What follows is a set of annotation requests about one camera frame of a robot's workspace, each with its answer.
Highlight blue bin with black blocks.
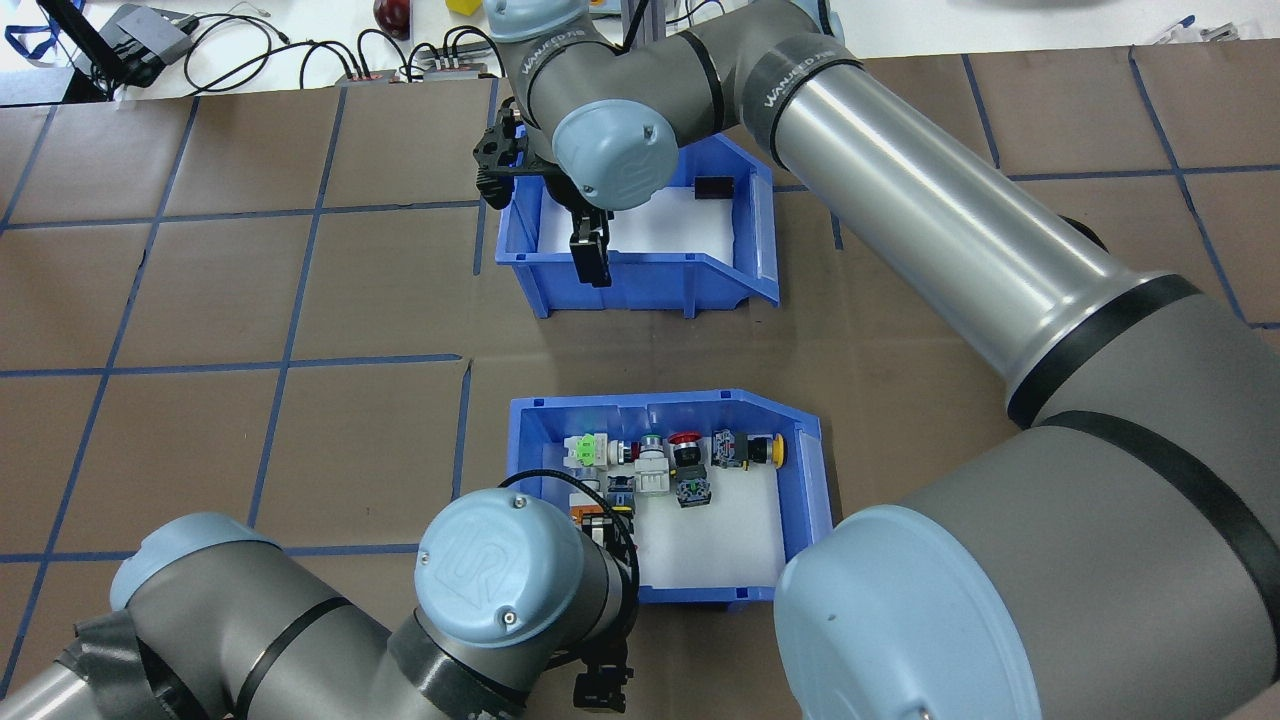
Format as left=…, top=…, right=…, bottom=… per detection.
left=495, top=133, right=783, bottom=321

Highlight blue button storage bin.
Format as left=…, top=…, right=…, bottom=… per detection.
left=505, top=388, right=836, bottom=607

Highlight white block push button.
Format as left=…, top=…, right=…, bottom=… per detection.
left=634, top=432, right=671, bottom=497

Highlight green block push button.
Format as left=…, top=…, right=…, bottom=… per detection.
left=562, top=432, right=641, bottom=471

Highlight red mushroom button black body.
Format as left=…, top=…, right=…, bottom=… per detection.
left=667, top=430, right=707, bottom=477

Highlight white bin liner sheet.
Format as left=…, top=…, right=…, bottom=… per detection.
left=540, top=185, right=741, bottom=256

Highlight assorted parts in far bin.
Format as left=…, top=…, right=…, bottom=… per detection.
left=545, top=430, right=786, bottom=591

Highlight grey docking device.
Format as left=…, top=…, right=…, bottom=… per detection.
left=113, top=3, right=201, bottom=63

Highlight white workbench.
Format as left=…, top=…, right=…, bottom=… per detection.
left=0, top=0, right=1280, bottom=106

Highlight black stand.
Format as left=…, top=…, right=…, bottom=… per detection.
left=35, top=0, right=166, bottom=101

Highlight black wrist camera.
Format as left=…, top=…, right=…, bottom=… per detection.
left=473, top=100, right=549, bottom=211

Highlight aluminium profile post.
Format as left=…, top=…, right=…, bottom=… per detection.
left=618, top=0, right=691, bottom=46

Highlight blue white strap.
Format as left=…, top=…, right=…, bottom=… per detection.
left=3, top=22, right=61, bottom=63

